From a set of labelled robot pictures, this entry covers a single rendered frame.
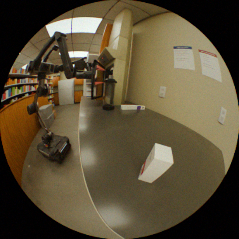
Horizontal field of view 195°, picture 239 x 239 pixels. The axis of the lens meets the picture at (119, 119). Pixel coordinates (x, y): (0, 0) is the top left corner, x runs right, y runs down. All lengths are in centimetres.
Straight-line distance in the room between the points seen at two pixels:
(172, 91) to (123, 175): 72
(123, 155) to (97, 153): 7
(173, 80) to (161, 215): 82
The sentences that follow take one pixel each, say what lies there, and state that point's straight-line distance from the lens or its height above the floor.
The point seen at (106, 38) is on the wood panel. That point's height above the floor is 192.
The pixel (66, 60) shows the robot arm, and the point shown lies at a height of 131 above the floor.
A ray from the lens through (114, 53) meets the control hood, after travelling 76.
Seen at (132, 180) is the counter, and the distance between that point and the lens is 17.
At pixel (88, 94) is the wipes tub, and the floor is 100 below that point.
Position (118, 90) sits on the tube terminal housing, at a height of 110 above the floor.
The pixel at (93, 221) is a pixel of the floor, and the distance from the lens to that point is 117.
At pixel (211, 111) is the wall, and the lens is 72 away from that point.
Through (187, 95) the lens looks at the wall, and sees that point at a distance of 71.
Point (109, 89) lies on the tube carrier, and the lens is 52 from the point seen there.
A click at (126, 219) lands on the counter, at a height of 94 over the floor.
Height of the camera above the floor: 110
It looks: 24 degrees down
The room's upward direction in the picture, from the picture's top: 6 degrees clockwise
